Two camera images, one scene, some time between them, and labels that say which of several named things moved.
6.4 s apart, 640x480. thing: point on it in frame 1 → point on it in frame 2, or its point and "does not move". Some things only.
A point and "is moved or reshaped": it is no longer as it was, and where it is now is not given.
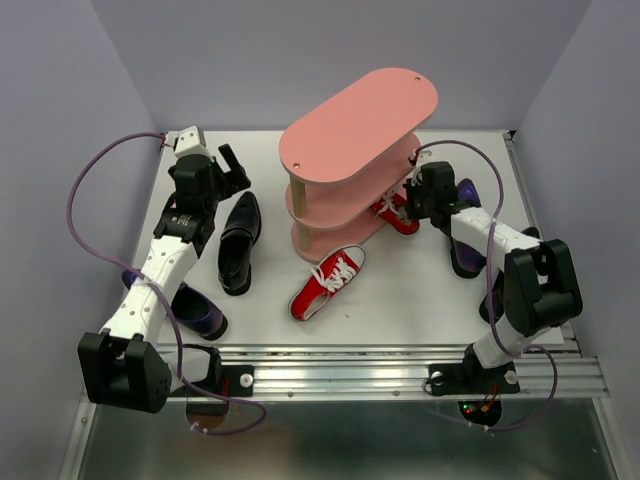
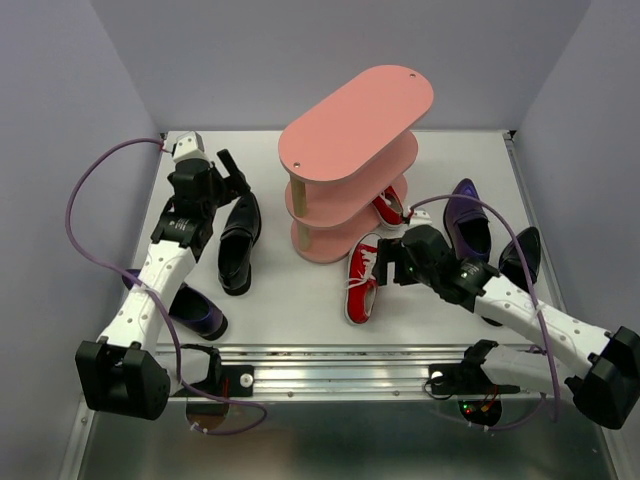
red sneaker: (328, 276) → (362, 293)
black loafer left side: (237, 239) does not move
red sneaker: (391, 208) is moved or reshaped
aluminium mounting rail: (398, 372) does not move
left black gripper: (233, 180) does not move
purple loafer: (191, 308) does not move
